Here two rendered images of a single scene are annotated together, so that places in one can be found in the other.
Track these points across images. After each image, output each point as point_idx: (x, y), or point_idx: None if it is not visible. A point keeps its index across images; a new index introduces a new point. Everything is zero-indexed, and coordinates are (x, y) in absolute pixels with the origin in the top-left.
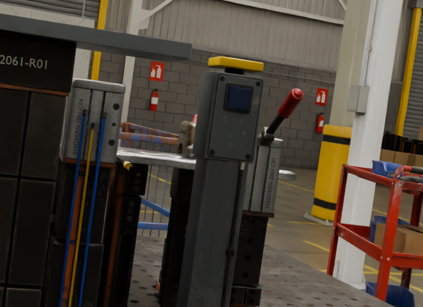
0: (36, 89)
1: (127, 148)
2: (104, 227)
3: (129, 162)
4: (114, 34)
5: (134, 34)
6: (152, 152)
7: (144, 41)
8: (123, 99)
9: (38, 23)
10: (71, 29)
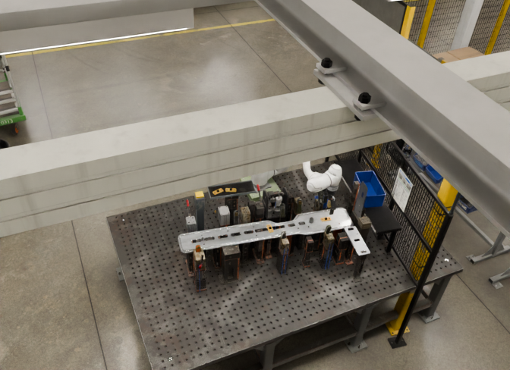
0: None
1: (218, 242)
2: (221, 255)
3: (215, 210)
4: (218, 185)
5: (215, 185)
6: (212, 241)
7: (214, 186)
8: (218, 209)
9: (229, 183)
10: (225, 184)
